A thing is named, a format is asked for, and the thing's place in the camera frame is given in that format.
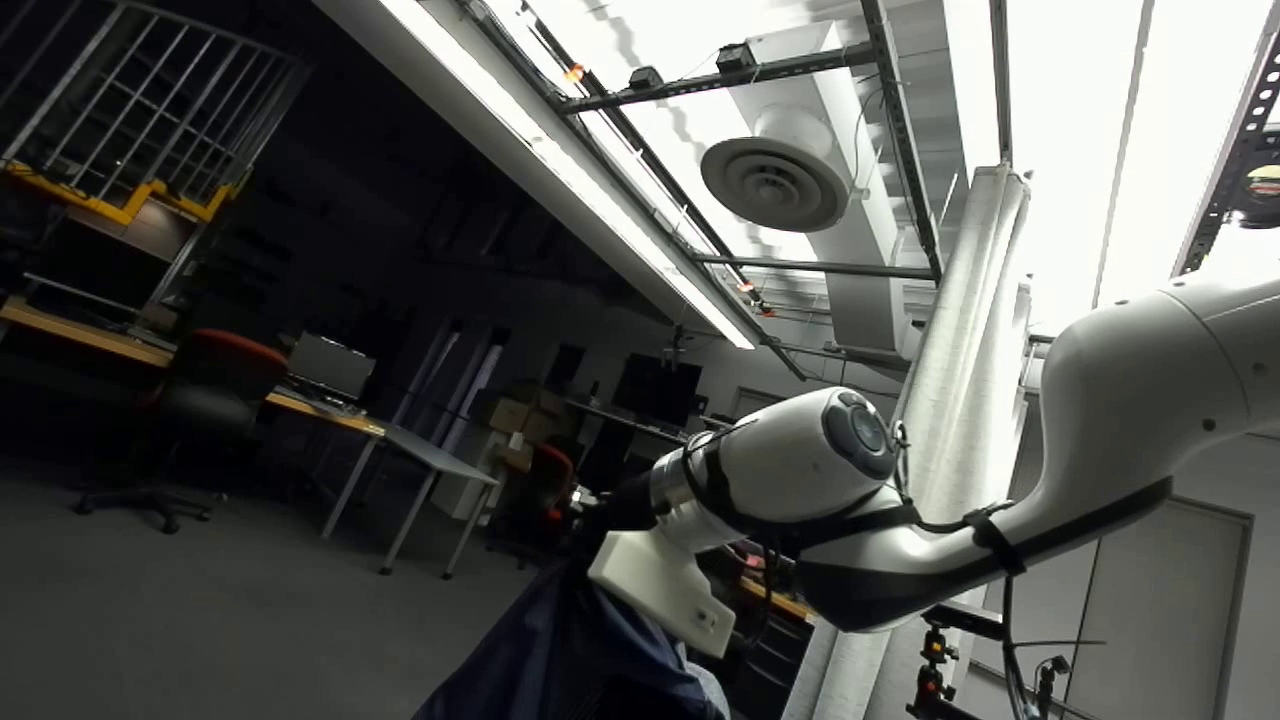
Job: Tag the blue denim jacket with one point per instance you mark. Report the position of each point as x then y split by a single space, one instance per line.
574 654

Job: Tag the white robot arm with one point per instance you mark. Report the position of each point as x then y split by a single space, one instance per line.
878 531

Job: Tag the orange black office chair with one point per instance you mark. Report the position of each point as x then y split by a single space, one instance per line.
209 392

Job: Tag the round ceiling air vent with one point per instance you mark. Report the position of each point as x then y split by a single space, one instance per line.
775 187

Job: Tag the long ceiling light strip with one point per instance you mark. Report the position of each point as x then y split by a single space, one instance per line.
451 65

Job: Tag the silver ventilation duct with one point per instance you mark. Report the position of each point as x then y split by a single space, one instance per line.
963 400

